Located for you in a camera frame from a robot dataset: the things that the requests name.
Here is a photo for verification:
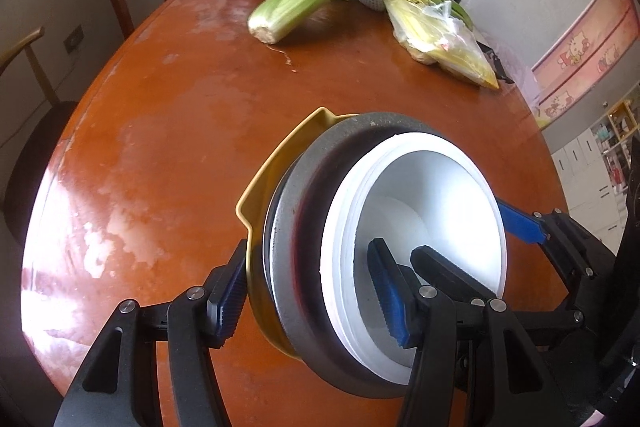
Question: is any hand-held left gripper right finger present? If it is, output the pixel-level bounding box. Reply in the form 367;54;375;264
366;237;563;427

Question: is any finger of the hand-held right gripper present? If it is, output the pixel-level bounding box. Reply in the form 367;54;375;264
494;201;598;280
410;245;502;304

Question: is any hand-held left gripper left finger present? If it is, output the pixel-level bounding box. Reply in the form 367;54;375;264
52;239;249;427

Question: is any shallow round metal pan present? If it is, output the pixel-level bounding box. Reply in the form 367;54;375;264
261;142;321;348

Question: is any large steel bowl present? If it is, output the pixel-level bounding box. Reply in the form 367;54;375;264
270;111;441;400

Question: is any yellow scalloped plate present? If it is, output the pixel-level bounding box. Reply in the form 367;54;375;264
235;107;361;363

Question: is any white storage cabinet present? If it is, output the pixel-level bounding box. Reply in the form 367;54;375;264
550;99;640;253

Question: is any black vegetable peeler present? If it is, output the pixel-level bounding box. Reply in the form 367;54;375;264
475;39;515;84

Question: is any pink cartoon sliding door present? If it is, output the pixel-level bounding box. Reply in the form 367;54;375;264
530;0;640;128

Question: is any plastic bag of yellow food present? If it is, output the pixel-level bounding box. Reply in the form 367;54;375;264
384;0;501;90

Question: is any light wooden armchair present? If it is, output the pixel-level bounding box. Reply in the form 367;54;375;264
0;27;81;248

